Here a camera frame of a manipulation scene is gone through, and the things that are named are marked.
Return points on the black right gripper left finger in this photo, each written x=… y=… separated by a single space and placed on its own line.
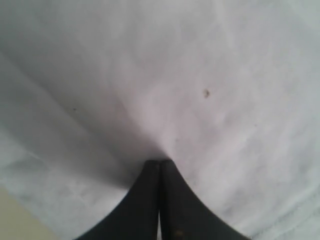
x=136 y=217

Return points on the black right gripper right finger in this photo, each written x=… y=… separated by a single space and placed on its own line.
x=183 y=216

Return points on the white t-shirt red lettering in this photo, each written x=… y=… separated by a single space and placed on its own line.
x=228 y=89

